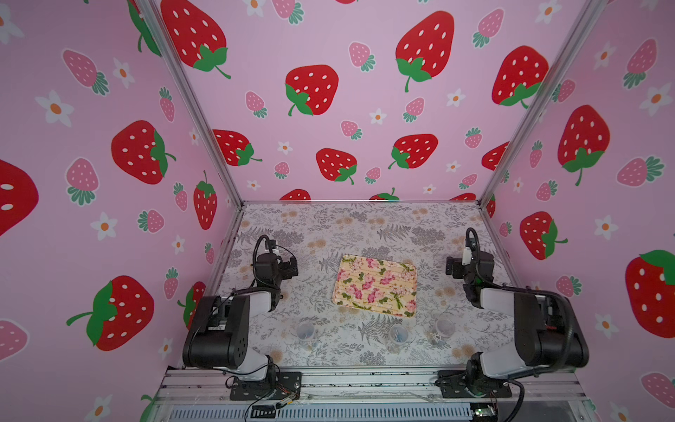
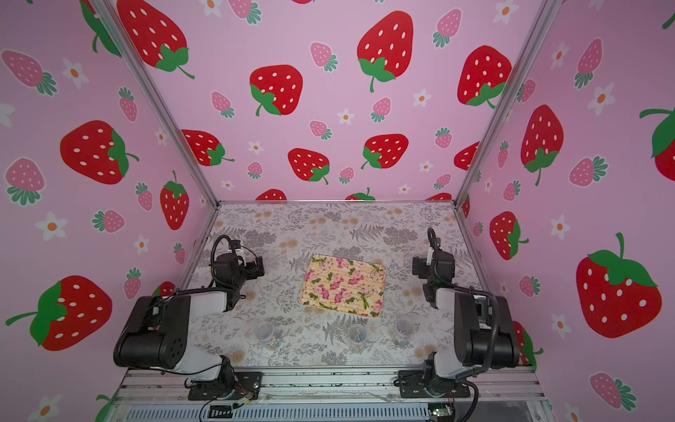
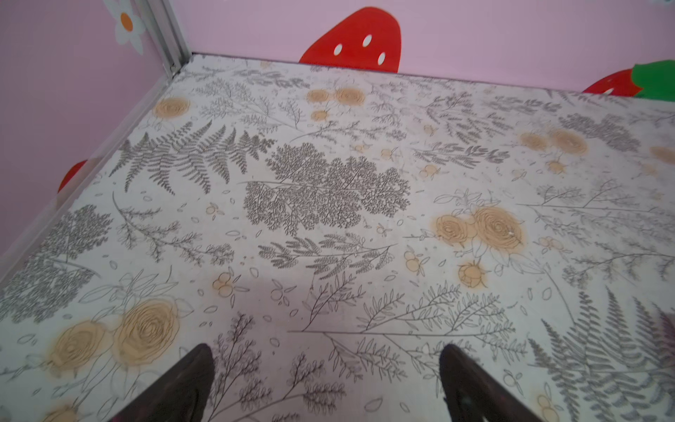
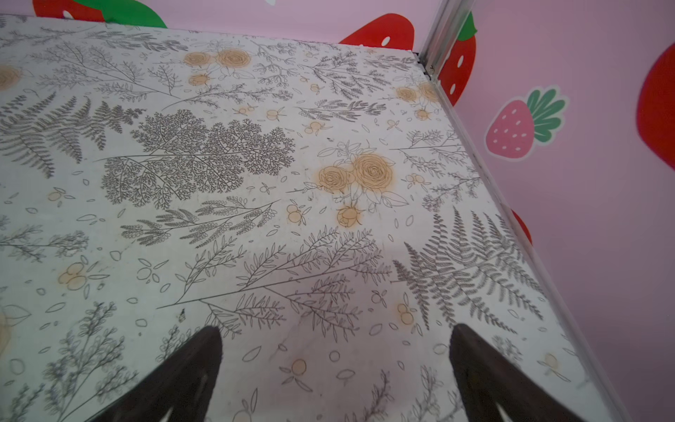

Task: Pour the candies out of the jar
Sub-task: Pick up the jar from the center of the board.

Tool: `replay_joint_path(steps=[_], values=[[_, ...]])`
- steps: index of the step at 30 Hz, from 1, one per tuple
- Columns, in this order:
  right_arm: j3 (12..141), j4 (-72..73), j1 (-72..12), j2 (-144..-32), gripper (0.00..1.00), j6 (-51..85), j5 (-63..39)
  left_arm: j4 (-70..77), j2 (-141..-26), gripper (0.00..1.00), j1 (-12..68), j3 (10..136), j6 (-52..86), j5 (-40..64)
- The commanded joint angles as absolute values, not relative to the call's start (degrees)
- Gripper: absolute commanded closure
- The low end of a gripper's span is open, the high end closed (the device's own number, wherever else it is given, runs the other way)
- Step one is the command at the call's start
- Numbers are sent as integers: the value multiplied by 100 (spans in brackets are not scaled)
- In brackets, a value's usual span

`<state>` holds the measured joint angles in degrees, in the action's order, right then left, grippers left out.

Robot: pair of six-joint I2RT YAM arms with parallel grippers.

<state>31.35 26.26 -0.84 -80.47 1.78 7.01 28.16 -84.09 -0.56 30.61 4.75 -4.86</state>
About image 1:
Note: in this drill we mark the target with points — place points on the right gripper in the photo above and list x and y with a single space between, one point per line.
454 266

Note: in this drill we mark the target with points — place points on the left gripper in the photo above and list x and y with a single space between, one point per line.
286 272

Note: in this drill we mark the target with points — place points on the clear candy jar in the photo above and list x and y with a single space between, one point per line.
306 334
441 331
397 338

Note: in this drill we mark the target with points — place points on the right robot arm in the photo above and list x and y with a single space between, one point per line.
547 337

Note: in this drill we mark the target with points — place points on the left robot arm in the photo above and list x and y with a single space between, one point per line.
219 335

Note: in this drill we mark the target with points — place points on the floral yellow tray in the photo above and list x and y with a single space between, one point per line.
379 286

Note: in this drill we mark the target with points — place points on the white vented strip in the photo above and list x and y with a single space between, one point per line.
324 412

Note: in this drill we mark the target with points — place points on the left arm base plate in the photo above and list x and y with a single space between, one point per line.
276 387

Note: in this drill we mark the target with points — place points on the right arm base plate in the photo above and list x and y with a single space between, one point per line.
458 384

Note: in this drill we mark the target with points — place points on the aluminium front rail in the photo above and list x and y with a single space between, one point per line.
355 385

